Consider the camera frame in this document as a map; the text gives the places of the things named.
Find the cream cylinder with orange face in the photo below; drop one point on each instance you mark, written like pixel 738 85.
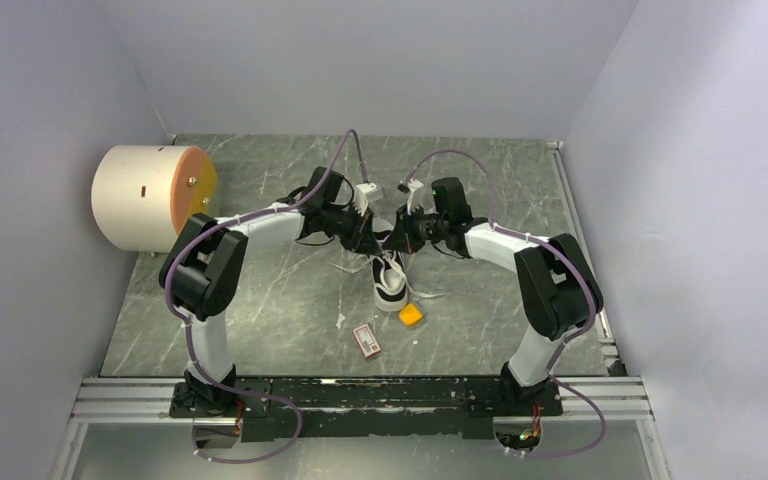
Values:
pixel 141 195

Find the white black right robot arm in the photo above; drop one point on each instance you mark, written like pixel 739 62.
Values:
pixel 559 293

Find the aluminium frame rail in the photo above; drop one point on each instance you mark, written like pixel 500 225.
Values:
pixel 130 401

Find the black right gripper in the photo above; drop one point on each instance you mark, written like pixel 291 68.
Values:
pixel 402 238

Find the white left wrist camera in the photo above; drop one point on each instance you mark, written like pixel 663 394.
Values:
pixel 365 194

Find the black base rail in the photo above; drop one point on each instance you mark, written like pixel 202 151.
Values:
pixel 309 407

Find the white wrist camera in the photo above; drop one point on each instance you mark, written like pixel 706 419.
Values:
pixel 414 189
pixel 365 194

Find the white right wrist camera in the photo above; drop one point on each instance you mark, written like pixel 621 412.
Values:
pixel 414 189

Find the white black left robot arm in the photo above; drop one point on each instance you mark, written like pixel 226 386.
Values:
pixel 201 273

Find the yellow block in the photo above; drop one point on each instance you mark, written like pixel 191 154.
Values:
pixel 410 315

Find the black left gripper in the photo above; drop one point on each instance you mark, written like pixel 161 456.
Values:
pixel 367 243

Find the red and white small box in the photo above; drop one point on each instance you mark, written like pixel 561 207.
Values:
pixel 366 341

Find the black and white sneaker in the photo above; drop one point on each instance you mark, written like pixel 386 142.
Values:
pixel 390 285

